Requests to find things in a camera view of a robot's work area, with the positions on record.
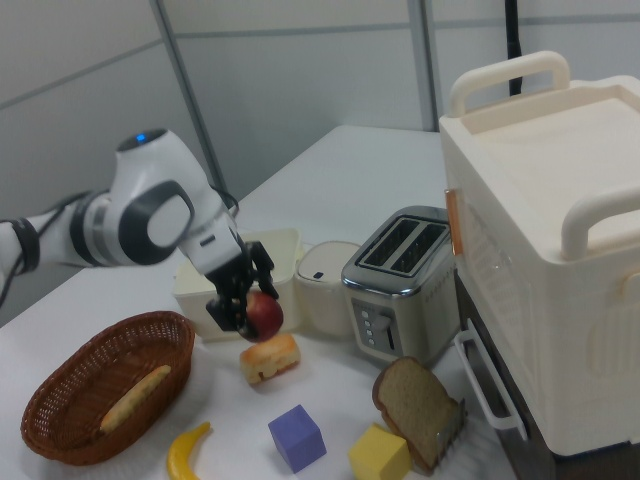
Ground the chrome two-slot toaster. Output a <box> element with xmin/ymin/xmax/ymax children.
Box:
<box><xmin>341</xmin><ymin>205</ymin><xmax>459</xmax><ymax>369</ymax></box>

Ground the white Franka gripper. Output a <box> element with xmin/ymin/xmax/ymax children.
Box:
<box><xmin>185</xmin><ymin>213</ymin><xmax>280</xmax><ymax>343</ymax></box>

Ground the yellow banana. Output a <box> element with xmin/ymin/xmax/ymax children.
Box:
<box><xmin>166</xmin><ymin>422</ymin><xmax>212</xmax><ymax>480</ymax></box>

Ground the white oven appliance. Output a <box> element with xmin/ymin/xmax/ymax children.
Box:
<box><xmin>438</xmin><ymin>49</ymin><xmax>640</xmax><ymax>459</ymax></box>

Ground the small white lidded container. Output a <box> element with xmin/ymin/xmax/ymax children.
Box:
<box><xmin>295</xmin><ymin>240</ymin><xmax>362</xmax><ymax>335</ymax></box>

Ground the long baguette bread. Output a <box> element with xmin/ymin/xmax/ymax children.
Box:
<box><xmin>99</xmin><ymin>364</ymin><xmax>172</xmax><ymax>434</ymax></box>

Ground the brown bread slice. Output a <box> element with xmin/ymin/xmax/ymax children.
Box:
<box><xmin>372</xmin><ymin>356</ymin><xmax>460</xmax><ymax>471</ymax></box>

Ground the yellow foam cube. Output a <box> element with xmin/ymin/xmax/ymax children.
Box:
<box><xmin>348</xmin><ymin>423</ymin><xmax>412</xmax><ymax>480</ymax></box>

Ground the black vertical pole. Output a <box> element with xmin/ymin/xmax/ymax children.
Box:
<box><xmin>503</xmin><ymin>0</ymin><xmax>527</xmax><ymax>96</ymax></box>

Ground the brown wicker basket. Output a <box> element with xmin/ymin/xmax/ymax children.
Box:
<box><xmin>20</xmin><ymin>310</ymin><xmax>196</xmax><ymax>467</ymax></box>

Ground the large white open container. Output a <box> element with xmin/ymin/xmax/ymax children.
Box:
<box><xmin>173</xmin><ymin>228</ymin><xmax>304</xmax><ymax>344</ymax></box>

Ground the red apple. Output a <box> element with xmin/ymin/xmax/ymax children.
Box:
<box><xmin>244</xmin><ymin>291</ymin><xmax>285</xmax><ymax>343</ymax></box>

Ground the small golden bread loaf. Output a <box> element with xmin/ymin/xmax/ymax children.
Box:
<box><xmin>239</xmin><ymin>333</ymin><xmax>302</xmax><ymax>385</ymax></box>

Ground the purple foam cube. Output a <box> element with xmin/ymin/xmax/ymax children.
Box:
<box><xmin>268</xmin><ymin>404</ymin><xmax>327</xmax><ymax>474</ymax></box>

